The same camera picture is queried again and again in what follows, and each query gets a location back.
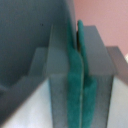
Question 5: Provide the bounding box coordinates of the pink toy stove board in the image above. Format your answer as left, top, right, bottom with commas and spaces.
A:
73, 0, 128, 57

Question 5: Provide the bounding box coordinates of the gripper grey left finger with green pad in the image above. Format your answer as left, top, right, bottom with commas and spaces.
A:
46, 15, 82, 128

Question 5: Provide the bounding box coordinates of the gripper grey right finger with green pad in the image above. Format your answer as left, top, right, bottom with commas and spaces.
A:
78, 20, 116, 128

